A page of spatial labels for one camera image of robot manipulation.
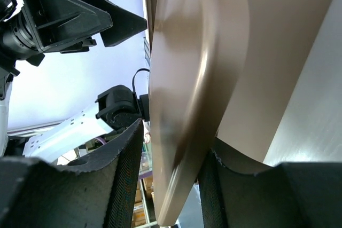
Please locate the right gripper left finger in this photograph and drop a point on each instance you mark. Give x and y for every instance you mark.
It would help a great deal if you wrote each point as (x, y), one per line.
(96, 190)

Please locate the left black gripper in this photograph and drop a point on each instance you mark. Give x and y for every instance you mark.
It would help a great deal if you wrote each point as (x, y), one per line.
(65, 26)

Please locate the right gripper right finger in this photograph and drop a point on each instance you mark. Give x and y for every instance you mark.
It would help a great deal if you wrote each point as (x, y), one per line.
(237, 191)

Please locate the gold tin lid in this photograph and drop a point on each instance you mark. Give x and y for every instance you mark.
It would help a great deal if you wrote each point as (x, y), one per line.
(198, 54)

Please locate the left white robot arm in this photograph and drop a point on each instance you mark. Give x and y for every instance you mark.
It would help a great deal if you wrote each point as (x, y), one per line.
(57, 56)

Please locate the gold tin box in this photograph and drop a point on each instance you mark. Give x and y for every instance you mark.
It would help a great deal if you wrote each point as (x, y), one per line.
(281, 36)

